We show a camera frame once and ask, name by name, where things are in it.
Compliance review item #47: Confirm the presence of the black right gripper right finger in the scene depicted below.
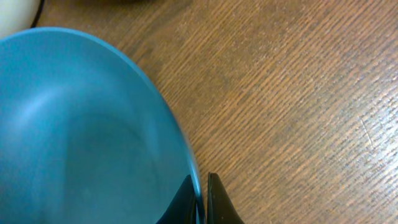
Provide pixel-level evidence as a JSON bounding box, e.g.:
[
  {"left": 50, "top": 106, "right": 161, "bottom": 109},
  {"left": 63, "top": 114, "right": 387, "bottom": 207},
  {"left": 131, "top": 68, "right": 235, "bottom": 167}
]
[{"left": 207, "top": 172, "right": 244, "bottom": 224}]

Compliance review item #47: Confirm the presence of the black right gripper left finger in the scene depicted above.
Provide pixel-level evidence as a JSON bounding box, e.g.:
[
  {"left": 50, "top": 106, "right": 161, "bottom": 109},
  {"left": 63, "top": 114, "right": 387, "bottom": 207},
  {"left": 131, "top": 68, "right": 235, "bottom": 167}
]
[{"left": 157, "top": 175, "right": 197, "bottom": 224}]

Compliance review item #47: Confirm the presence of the beige bowl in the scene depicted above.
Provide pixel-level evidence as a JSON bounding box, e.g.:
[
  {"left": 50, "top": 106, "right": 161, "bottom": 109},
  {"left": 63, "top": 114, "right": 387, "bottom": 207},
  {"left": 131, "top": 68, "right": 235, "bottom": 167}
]
[{"left": 0, "top": 0, "right": 43, "bottom": 38}]

